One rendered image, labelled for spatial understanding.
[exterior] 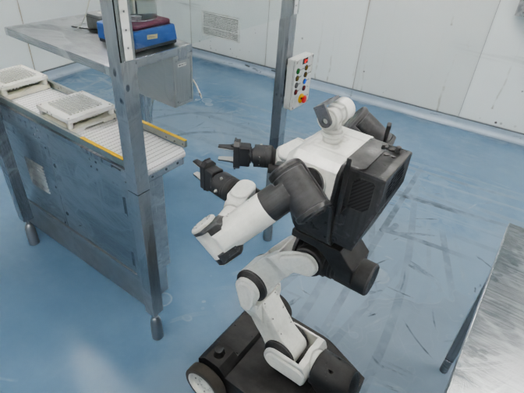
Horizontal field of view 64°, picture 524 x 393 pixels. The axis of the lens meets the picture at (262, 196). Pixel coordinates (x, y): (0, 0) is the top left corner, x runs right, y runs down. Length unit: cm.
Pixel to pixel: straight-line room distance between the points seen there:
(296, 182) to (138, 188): 76
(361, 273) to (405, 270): 145
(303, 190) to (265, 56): 457
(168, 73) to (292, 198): 84
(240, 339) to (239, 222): 104
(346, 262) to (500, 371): 48
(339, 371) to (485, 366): 67
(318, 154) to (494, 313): 71
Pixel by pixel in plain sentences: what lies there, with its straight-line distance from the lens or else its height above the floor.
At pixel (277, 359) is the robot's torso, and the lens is 184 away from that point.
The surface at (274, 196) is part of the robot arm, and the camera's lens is 105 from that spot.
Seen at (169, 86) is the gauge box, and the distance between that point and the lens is 171.
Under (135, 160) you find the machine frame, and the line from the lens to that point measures 157.
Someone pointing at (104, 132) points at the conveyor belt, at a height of 94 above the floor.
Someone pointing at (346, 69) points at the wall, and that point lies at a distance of 510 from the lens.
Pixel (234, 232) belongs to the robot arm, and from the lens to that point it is 109.
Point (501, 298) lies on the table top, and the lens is 151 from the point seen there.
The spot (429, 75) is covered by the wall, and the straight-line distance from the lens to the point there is 486.
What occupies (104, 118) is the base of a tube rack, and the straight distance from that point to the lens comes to 212.
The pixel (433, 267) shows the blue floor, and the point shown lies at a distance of 292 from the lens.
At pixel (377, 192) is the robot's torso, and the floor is 125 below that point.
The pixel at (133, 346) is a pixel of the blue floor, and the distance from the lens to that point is 230.
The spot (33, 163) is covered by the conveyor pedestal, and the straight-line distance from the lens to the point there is 261.
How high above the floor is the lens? 185
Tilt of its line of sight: 36 degrees down
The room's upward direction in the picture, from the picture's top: 4 degrees clockwise
